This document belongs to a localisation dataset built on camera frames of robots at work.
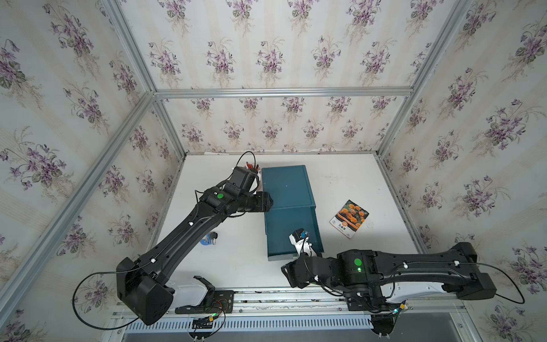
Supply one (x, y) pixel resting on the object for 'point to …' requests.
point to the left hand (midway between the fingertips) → (269, 204)
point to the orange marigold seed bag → (349, 218)
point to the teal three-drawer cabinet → (293, 205)
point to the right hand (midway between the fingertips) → (291, 270)
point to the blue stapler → (207, 241)
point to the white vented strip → (253, 323)
